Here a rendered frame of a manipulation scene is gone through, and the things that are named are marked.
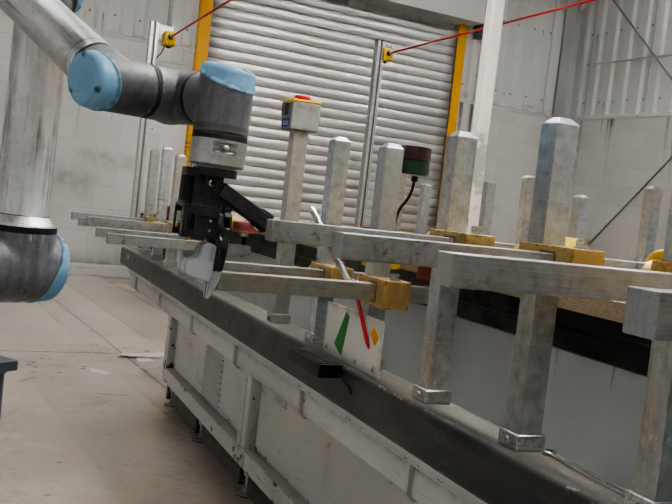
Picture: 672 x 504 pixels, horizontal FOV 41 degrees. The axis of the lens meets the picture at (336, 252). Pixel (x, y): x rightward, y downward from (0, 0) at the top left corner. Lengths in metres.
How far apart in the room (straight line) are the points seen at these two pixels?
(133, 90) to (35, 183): 0.55
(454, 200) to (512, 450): 0.40
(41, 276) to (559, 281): 1.35
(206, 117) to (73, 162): 7.91
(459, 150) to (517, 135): 10.35
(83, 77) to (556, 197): 0.75
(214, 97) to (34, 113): 0.61
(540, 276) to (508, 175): 10.84
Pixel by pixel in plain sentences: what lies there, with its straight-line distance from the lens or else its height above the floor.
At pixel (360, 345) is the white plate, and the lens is 1.63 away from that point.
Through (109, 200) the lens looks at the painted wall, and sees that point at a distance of 9.44.
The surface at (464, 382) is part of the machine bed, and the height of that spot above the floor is 0.68.
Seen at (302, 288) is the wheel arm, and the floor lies 0.84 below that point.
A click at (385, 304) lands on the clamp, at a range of 1.56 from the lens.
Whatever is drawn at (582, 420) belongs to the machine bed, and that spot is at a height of 0.70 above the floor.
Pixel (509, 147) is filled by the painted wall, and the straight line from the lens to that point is 11.66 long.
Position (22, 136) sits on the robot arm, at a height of 1.06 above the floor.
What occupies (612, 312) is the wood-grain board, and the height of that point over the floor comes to 0.88.
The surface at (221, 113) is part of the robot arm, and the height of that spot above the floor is 1.11.
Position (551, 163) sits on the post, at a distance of 1.19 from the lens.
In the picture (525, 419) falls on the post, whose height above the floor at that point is 0.74.
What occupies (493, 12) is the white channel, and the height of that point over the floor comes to 1.72.
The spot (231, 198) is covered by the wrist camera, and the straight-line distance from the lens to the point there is 1.47.
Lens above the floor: 0.99
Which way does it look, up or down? 3 degrees down
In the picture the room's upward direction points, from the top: 6 degrees clockwise
